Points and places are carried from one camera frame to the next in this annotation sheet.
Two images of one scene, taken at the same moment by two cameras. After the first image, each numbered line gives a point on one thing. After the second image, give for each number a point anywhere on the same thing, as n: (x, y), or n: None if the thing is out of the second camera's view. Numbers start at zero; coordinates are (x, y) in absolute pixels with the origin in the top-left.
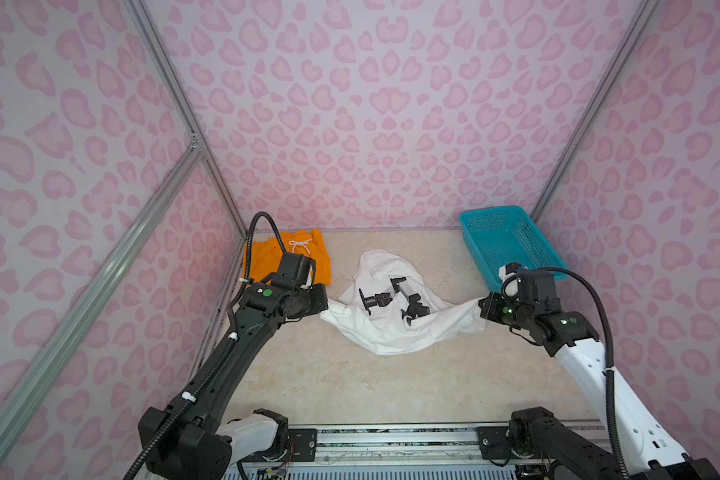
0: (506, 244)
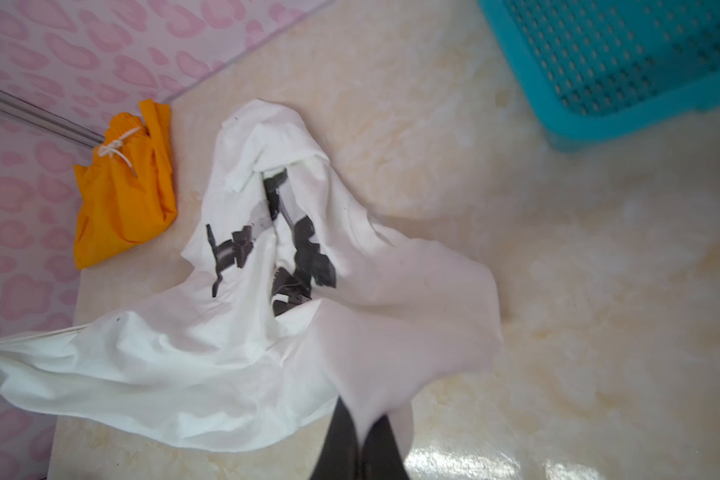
0: (600, 69)
